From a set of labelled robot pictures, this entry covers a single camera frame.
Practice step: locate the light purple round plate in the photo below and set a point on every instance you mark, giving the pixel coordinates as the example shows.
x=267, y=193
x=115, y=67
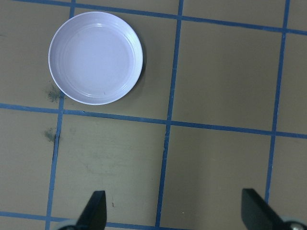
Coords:
x=96, y=57

